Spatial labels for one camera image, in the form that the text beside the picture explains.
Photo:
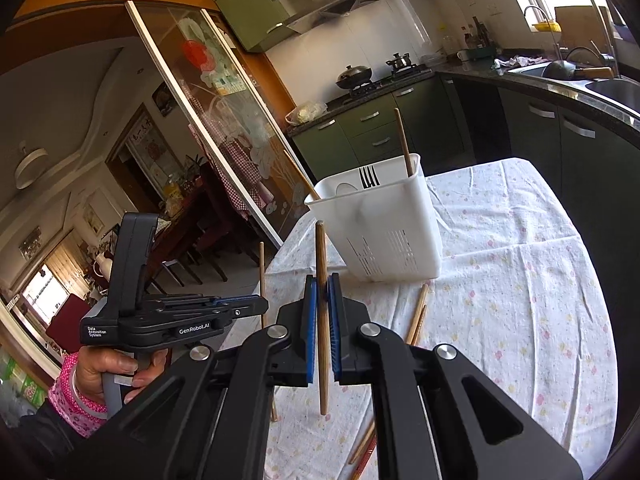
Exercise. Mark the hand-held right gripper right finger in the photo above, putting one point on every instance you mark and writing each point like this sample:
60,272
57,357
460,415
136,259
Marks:
334,330

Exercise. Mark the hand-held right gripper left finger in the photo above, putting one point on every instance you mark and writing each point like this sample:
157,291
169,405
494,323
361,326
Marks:
311,330

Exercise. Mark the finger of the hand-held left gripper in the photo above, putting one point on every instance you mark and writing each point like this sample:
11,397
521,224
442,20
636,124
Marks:
230,300
240,316

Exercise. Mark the wooden chopstick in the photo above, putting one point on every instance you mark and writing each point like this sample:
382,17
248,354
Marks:
419,305
300,172
420,322
321,260
402,140

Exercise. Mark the white plastic utensil holder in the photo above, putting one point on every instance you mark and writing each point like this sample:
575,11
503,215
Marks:
390,225

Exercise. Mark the white plastic spoon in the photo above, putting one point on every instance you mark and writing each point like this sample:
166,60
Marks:
346,189

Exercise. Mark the black plastic fork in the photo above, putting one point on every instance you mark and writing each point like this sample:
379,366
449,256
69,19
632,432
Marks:
369,177

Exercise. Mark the person's left forearm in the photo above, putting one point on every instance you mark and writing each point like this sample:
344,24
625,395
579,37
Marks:
70,405

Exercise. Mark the person's left hand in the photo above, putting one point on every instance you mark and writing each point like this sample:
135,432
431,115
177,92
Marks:
92,367

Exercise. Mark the dark wooden dining chairs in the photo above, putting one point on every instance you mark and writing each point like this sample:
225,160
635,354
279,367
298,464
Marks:
210,240

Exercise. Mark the red chair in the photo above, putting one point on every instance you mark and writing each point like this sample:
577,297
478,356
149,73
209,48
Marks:
70,320

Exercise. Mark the red checkered apron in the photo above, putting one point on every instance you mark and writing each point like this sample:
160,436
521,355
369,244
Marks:
235,185

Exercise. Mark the round ceiling lamp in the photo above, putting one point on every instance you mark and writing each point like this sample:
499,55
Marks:
30,167

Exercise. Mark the glass sliding door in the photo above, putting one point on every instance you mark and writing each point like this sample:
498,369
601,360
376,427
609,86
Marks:
225,135

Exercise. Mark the white floral tablecloth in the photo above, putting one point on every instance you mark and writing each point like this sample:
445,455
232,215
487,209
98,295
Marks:
500,285

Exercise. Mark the white plastic bag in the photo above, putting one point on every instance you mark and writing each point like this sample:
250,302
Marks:
305,114

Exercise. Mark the green base cabinets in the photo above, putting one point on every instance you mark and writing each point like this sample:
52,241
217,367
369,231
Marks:
370,130

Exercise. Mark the black gas stove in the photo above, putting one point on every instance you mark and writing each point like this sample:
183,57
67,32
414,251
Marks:
385,82

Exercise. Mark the black wok with lid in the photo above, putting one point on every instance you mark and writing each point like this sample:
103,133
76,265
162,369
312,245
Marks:
354,76

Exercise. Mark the yellow oil bottle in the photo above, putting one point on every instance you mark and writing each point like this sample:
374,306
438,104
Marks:
447,42

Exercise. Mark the white rag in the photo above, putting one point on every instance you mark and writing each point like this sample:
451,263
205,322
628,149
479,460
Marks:
517,62

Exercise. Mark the group of condiment bottles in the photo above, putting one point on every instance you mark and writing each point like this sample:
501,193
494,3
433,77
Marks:
477,37

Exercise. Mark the black pan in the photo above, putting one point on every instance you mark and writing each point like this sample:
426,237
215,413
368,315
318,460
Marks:
557,70

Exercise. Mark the small steel faucet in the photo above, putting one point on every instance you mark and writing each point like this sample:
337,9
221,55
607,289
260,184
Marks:
556,45

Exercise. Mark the steel kitchen sink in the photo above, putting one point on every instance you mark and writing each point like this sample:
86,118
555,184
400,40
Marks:
615,92

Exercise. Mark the yellow drain basket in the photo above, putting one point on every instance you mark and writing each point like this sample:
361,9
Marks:
544,26

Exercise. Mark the wooden cutting board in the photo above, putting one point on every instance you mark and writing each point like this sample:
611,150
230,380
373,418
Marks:
575,25

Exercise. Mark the tall steel faucet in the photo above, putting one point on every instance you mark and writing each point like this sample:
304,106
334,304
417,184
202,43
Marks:
611,55

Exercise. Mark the hanging wall scroll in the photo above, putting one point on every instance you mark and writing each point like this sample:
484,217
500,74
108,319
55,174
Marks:
150,152

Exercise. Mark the dark wall picture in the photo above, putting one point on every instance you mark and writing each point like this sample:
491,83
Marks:
163,97

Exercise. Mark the green wall cabinets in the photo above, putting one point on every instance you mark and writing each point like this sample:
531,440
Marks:
240,10

